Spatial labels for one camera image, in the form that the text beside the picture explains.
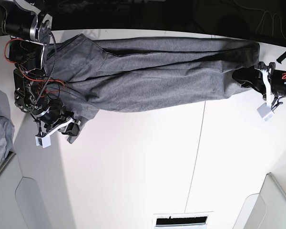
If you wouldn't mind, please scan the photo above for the left white bin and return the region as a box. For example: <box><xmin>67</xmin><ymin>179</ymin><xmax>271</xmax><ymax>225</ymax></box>
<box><xmin>0</xmin><ymin>152</ymin><xmax>62</xmax><ymax>229</ymax></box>

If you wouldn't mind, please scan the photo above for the grey t-shirt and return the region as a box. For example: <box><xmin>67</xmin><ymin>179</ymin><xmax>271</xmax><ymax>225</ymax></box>
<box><xmin>44</xmin><ymin>33</ymin><xmax>261</xmax><ymax>144</ymax></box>

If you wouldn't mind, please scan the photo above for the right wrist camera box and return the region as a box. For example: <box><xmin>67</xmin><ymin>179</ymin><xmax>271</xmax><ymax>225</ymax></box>
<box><xmin>35</xmin><ymin>135</ymin><xmax>51</xmax><ymax>148</ymax></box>

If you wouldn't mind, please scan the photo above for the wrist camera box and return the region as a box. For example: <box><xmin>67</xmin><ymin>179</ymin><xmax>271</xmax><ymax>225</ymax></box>
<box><xmin>257</xmin><ymin>103</ymin><xmax>274</xmax><ymax>121</ymax></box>
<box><xmin>35</xmin><ymin>135</ymin><xmax>51</xmax><ymax>148</ymax></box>

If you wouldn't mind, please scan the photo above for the pile of grey clothes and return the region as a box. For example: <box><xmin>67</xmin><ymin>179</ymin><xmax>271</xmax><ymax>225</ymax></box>
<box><xmin>0</xmin><ymin>90</ymin><xmax>14</xmax><ymax>166</ymax></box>

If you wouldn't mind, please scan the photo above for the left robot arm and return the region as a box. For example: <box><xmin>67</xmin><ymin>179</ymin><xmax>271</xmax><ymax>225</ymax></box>
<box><xmin>232</xmin><ymin>51</ymin><xmax>286</xmax><ymax>110</ymax></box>

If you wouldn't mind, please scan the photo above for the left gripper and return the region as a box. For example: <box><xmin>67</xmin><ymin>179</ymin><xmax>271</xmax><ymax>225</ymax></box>
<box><xmin>232</xmin><ymin>62</ymin><xmax>284</xmax><ymax>105</ymax></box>

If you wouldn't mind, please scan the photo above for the right white bin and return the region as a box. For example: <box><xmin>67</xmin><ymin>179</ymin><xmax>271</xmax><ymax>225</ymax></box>
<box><xmin>233</xmin><ymin>173</ymin><xmax>286</xmax><ymax>229</ymax></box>

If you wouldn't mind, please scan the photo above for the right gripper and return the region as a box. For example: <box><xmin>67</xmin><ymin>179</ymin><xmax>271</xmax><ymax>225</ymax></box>
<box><xmin>37</xmin><ymin>107</ymin><xmax>80</xmax><ymax>137</ymax></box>

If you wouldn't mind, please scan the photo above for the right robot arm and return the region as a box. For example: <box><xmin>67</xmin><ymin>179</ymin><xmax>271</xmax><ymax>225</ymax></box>
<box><xmin>0</xmin><ymin>0</ymin><xmax>80</xmax><ymax>138</ymax></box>

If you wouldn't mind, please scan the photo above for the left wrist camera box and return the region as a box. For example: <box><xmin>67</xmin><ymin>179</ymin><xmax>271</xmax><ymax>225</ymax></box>
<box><xmin>257</xmin><ymin>103</ymin><xmax>274</xmax><ymax>121</ymax></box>

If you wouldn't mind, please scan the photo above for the white bin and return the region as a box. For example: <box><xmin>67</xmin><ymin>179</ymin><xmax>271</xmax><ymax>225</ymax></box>
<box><xmin>233</xmin><ymin>173</ymin><xmax>286</xmax><ymax>229</ymax></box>
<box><xmin>0</xmin><ymin>152</ymin><xmax>62</xmax><ymax>229</ymax></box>

